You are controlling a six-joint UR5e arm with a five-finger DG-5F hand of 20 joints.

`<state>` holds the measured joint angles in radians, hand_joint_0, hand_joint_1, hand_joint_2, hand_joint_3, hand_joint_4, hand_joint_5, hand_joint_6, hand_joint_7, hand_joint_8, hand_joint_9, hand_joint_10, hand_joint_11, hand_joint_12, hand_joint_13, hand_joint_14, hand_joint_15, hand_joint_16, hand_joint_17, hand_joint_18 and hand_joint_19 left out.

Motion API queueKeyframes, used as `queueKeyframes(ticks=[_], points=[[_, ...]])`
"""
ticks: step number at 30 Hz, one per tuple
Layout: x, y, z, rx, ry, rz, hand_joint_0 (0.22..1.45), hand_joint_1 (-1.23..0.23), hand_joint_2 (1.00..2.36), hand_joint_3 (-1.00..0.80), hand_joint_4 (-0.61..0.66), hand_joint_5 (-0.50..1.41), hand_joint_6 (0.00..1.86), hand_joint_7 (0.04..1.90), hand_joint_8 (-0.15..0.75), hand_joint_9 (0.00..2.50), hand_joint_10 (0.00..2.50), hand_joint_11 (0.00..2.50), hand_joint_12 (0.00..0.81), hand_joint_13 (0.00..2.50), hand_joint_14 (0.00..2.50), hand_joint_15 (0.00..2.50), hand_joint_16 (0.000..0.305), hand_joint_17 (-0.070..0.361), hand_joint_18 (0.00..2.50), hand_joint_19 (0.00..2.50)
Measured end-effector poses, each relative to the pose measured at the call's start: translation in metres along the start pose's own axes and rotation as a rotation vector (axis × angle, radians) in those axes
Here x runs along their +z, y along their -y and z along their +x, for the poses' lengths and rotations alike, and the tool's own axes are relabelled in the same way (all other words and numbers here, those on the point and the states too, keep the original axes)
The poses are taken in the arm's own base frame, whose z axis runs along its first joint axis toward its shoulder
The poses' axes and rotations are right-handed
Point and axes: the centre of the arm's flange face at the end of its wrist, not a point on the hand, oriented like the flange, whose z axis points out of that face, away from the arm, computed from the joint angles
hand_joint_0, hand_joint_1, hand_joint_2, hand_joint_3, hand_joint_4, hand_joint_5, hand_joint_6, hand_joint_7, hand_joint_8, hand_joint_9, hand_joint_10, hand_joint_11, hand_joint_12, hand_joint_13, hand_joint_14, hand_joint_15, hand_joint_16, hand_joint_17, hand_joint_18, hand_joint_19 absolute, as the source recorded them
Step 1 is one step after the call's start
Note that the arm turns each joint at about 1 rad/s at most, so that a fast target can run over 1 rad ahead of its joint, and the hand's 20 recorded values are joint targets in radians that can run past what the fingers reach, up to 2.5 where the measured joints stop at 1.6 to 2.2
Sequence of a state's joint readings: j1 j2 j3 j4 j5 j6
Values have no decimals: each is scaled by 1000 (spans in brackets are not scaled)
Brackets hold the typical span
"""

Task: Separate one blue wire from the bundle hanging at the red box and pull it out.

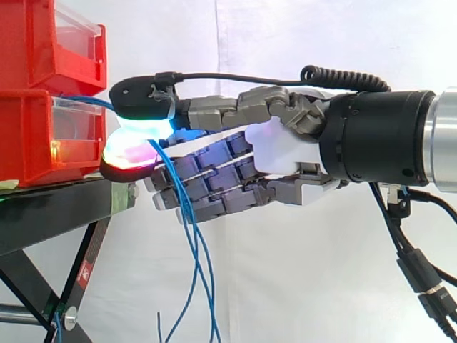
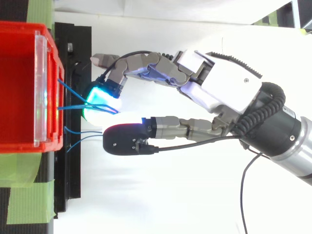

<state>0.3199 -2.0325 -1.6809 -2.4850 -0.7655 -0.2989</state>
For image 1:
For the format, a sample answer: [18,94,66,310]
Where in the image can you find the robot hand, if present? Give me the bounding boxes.
[100,72,351,225]

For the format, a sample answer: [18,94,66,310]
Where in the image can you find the blue cable bundle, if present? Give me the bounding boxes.
[53,93,223,343]

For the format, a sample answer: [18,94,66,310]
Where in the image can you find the black stand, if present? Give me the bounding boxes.
[0,175,139,343]

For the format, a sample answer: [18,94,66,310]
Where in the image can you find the red bin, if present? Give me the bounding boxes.
[0,89,107,189]
[0,0,108,96]

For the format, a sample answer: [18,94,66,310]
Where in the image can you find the thin black cable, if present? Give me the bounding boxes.
[155,71,304,88]

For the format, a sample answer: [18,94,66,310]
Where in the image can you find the black coiled cable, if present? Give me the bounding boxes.
[300,64,392,93]

